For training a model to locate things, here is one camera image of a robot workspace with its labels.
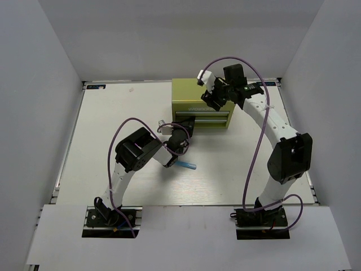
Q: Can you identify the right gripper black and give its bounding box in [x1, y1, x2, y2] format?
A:
[202, 76, 234, 112]

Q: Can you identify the green metal tool chest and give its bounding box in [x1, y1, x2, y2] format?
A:
[171, 78, 235, 129]

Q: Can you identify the blue utility knife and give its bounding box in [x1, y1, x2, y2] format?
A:
[174, 161, 197, 170]

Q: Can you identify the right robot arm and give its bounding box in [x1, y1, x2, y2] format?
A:
[197, 64, 312, 225]

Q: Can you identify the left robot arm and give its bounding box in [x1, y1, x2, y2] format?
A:
[94, 116, 195, 226]

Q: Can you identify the right blue table label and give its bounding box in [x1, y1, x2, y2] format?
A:
[257, 81, 277, 86]

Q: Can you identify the blue table label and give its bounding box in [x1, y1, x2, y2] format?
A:
[257, 81, 277, 86]
[86, 84, 106, 90]

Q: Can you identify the left blue table label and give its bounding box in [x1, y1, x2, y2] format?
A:
[86, 84, 106, 90]

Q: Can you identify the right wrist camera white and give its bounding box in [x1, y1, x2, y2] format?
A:
[197, 69, 216, 93]

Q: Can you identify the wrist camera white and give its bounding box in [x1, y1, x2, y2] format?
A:
[157, 120, 174, 136]
[197, 69, 216, 93]

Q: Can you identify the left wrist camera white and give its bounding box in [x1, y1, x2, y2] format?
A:
[157, 120, 174, 136]

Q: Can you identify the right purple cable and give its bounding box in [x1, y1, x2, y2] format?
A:
[201, 57, 304, 233]

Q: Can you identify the purple cable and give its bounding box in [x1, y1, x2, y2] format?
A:
[201, 57, 304, 233]
[108, 117, 192, 238]

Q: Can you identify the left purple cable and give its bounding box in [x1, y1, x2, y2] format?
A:
[108, 117, 192, 238]

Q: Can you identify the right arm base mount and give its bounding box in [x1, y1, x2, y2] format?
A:
[230, 206, 290, 240]

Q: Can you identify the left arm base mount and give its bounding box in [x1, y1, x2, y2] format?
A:
[82, 207, 142, 239]

